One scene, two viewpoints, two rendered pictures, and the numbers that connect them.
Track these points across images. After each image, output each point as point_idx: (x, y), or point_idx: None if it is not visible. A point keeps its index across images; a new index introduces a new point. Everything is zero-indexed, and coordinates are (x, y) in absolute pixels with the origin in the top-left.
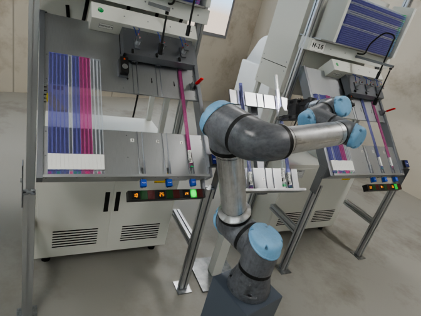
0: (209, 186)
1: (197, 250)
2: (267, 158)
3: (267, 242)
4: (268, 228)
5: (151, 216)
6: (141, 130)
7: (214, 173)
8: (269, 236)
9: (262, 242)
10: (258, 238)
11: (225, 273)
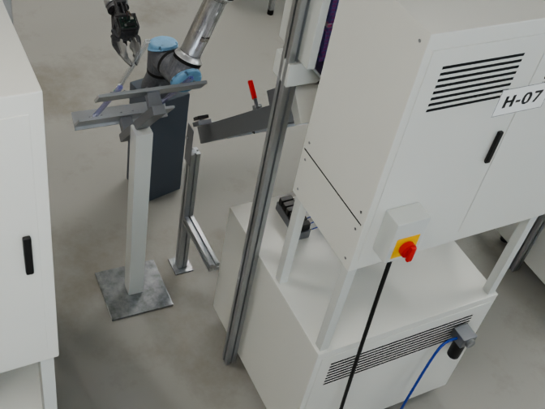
0: (193, 152)
1: (179, 218)
2: None
3: (165, 36)
4: (160, 44)
5: None
6: (317, 288)
7: (192, 143)
8: (161, 40)
9: (169, 36)
10: (172, 38)
11: (178, 96)
